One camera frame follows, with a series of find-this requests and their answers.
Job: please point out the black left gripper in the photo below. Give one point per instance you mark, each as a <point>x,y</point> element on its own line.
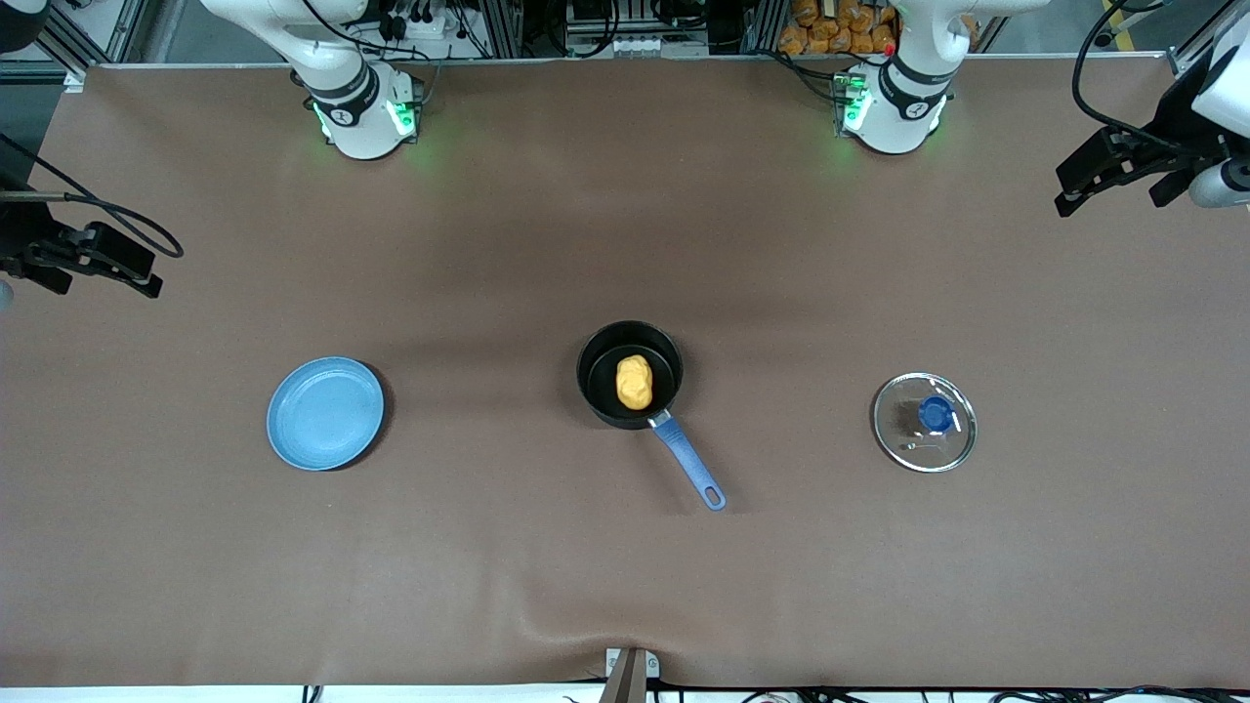
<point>1171,138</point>

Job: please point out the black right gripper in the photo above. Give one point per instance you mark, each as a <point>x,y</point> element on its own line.
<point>21,237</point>

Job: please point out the glass lid with blue knob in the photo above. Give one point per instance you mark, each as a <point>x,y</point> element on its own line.
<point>936,415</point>

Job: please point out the yellow potato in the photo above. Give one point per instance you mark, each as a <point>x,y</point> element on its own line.
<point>635,383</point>

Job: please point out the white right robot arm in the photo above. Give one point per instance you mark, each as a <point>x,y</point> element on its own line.
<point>356,107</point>

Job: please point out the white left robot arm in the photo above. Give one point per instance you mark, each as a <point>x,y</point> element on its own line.
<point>894,107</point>

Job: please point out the blue round plate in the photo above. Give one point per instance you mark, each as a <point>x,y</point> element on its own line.
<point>325,413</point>

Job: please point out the bag of orange items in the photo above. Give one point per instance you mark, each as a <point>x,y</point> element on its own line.
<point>840,29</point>

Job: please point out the power strip with black plugs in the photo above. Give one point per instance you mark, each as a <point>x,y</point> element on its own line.
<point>415,20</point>

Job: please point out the brown table mat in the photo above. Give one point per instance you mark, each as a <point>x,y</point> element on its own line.
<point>625,195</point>

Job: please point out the white power strip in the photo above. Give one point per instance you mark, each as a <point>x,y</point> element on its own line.
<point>635,45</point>

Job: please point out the metal table clamp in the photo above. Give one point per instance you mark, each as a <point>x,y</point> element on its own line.
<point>630,679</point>

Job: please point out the aluminium frame post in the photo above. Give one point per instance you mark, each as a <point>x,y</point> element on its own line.
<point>506,27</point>

